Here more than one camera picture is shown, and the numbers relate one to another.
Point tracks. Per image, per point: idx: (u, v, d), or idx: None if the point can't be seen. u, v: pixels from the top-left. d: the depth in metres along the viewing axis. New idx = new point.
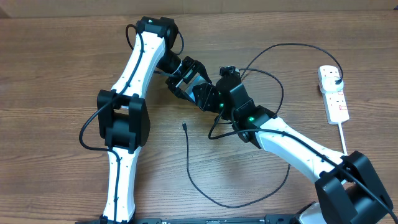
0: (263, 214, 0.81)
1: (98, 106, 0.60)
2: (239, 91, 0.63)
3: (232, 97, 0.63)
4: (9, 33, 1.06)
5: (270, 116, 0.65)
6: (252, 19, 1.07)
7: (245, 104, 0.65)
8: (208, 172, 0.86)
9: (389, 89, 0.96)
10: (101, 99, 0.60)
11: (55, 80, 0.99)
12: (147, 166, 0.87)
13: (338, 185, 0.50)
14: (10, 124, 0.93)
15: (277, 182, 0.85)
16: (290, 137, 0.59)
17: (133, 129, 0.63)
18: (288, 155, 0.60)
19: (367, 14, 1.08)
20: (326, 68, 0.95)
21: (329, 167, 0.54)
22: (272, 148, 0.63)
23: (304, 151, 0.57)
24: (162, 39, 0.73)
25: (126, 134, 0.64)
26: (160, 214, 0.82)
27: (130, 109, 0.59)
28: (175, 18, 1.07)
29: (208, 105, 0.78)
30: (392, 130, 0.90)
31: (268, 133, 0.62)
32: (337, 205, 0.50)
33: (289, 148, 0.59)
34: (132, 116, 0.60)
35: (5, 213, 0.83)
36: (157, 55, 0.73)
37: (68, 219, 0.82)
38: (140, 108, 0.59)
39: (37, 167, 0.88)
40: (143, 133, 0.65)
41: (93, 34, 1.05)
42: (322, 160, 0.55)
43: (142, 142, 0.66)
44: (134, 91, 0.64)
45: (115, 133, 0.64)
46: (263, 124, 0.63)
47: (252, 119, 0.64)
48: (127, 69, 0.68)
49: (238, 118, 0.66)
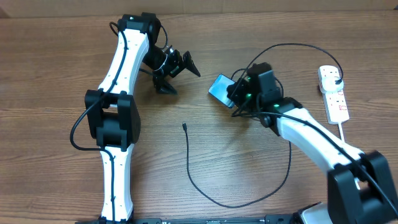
0: (263, 214, 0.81)
1: (86, 106, 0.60)
2: (267, 76, 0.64)
3: (260, 81, 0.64)
4: (8, 33, 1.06)
5: (295, 106, 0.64)
6: (252, 19, 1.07)
7: (272, 91, 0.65)
8: (209, 171, 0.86)
9: (389, 89, 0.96)
10: (88, 99, 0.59)
11: (55, 80, 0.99)
12: (147, 166, 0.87)
13: (351, 178, 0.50)
14: (10, 124, 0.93)
15: (276, 182, 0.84)
16: (311, 127, 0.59)
17: (124, 127, 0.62)
18: (305, 144, 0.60)
19: (367, 14, 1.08)
20: (326, 67, 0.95)
21: (344, 159, 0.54)
22: (291, 136, 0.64)
23: (323, 142, 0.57)
24: (145, 35, 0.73)
25: (117, 132, 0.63)
26: (160, 214, 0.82)
27: (119, 107, 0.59)
28: (175, 18, 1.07)
29: (235, 95, 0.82)
30: (393, 130, 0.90)
31: (291, 121, 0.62)
32: (346, 198, 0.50)
33: (308, 137, 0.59)
34: (121, 113, 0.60)
35: (6, 213, 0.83)
36: (142, 50, 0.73)
37: (69, 219, 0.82)
38: (129, 105, 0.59)
39: (37, 167, 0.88)
40: (134, 130, 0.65)
41: (93, 34, 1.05)
42: (339, 154, 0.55)
43: (134, 139, 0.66)
44: (121, 89, 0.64)
45: (106, 132, 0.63)
46: (288, 111, 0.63)
47: (277, 106, 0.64)
48: (112, 68, 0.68)
49: (263, 104, 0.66)
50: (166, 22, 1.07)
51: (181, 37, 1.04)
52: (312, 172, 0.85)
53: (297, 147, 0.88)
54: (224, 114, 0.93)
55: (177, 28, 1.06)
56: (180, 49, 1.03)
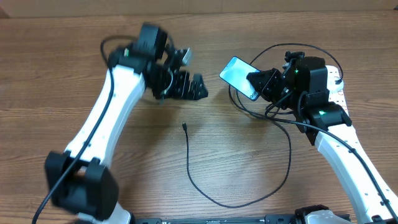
0: (263, 214, 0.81)
1: (49, 171, 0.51)
2: (319, 74, 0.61)
3: (312, 78, 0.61)
4: (8, 34, 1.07)
5: (344, 120, 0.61)
6: (252, 19, 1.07)
7: (319, 92, 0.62)
8: (208, 172, 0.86)
9: (389, 89, 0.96)
10: (51, 164, 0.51)
11: (55, 80, 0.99)
12: (147, 165, 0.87)
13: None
14: (10, 124, 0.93)
15: (276, 182, 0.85)
16: (357, 160, 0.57)
17: (92, 203, 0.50)
18: (344, 173, 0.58)
19: (367, 14, 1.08)
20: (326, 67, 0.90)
21: (386, 212, 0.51)
22: (329, 157, 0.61)
23: (366, 182, 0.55)
24: (138, 78, 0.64)
25: (84, 206, 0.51)
26: (160, 214, 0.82)
27: (86, 178, 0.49)
28: (176, 18, 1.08)
29: (267, 89, 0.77)
30: (393, 130, 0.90)
31: (335, 141, 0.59)
32: None
33: (351, 170, 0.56)
34: (87, 188, 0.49)
35: (5, 213, 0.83)
36: (130, 101, 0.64)
37: (68, 219, 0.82)
38: (100, 178, 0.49)
39: (37, 167, 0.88)
40: (106, 206, 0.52)
41: (93, 34, 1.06)
42: (382, 203, 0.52)
43: (107, 211, 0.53)
44: (93, 153, 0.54)
45: (69, 204, 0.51)
46: (331, 121, 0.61)
47: (322, 113, 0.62)
48: (88, 122, 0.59)
49: (306, 104, 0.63)
50: (166, 22, 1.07)
51: (181, 37, 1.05)
52: (312, 172, 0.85)
53: (297, 147, 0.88)
54: (224, 114, 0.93)
55: (177, 28, 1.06)
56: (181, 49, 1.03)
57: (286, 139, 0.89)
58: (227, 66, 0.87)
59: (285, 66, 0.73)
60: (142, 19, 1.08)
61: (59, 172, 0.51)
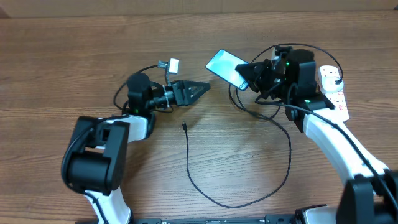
0: (263, 214, 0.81)
1: (77, 126, 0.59)
2: (309, 68, 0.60)
3: (301, 71, 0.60)
4: (8, 34, 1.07)
5: (328, 106, 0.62)
6: (252, 19, 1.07)
7: (308, 84, 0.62)
8: (208, 171, 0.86)
9: (389, 90, 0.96)
10: (81, 122, 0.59)
11: (55, 80, 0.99)
12: (147, 166, 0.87)
13: (370, 190, 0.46)
14: (10, 124, 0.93)
15: (276, 182, 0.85)
16: (339, 133, 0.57)
17: (109, 158, 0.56)
18: (330, 147, 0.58)
19: (367, 14, 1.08)
20: (326, 67, 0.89)
21: (368, 172, 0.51)
22: (316, 135, 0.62)
23: (349, 149, 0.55)
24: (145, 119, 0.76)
25: (96, 165, 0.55)
26: (160, 214, 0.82)
27: (112, 129, 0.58)
28: (175, 18, 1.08)
29: (259, 79, 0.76)
30: (393, 130, 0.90)
31: (319, 121, 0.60)
32: (360, 211, 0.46)
33: (334, 141, 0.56)
34: (112, 137, 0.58)
35: (5, 213, 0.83)
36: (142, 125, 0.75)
37: (68, 219, 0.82)
38: (125, 129, 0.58)
39: (37, 167, 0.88)
40: (117, 170, 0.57)
41: (93, 34, 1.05)
42: (363, 163, 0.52)
43: (115, 182, 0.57)
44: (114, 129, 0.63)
45: (82, 163, 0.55)
46: (318, 109, 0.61)
47: (307, 101, 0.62)
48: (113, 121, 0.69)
49: (294, 95, 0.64)
50: (166, 22, 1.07)
51: (181, 37, 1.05)
52: (312, 172, 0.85)
53: (296, 147, 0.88)
54: (224, 114, 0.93)
55: (177, 28, 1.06)
56: (180, 49, 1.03)
57: (286, 139, 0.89)
58: (214, 58, 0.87)
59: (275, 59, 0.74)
60: (141, 19, 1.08)
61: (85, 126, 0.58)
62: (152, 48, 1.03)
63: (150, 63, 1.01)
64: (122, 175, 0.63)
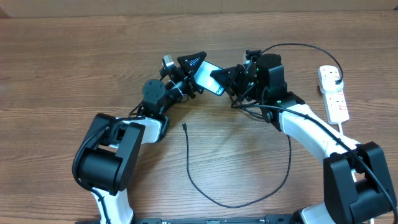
0: (263, 214, 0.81)
1: (93, 124, 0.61)
2: (278, 71, 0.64)
3: (270, 76, 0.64)
4: (8, 33, 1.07)
5: (298, 102, 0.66)
6: (252, 19, 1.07)
7: (279, 86, 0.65)
8: (209, 171, 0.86)
9: (389, 90, 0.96)
10: (99, 119, 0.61)
11: (55, 80, 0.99)
12: (147, 166, 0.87)
13: (346, 167, 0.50)
14: (10, 124, 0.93)
15: (276, 182, 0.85)
16: (312, 122, 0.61)
17: (120, 158, 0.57)
18: (306, 138, 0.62)
19: (367, 14, 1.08)
20: (326, 68, 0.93)
21: (341, 149, 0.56)
22: (293, 130, 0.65)
23: (321, 133, 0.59)
24: (159, 122, 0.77)
25: (104, 167, 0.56)
26: (160, 214, 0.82)
27: (128, 130, 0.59)
28: (176, 18, 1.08)
29: (234, 83, 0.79)
30: (393, 130, 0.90)
31: (292, 115, 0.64)
32: (341, 186, 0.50)
33: (309, 130, 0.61)
34: (127, 139, 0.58)
35: (6, 213, 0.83)
36: (155, 128, 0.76)
37: (69, 219, 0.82)
38: (139, 132, 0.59)
39: (37, 167, 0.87)
40: (127, 172, 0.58)
41: (93, 34, 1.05)
42: (336, 143, 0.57)
43: (122, 185, 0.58)
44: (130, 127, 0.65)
45: (93, 163, 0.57)
46: (290, 107, 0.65)
47: (279, 102, 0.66)
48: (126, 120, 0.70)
49: (268, 98, 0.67)
50: (166, 22, 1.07)
51: (181, 37, 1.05)
52: (312, 172, 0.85)
53: (296, 147, 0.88)
54: (222, 114, 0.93)
55: (177, 28, 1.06)
56: (180, 49, 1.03)
57: (286, 139, 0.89)
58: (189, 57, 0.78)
59: (247, 63, 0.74)
60: (141, 19, 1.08)
61: (102, 124, 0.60)
62: (152, 48, 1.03)
63: (150, 63, 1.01)
64: (130, 177, 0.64)
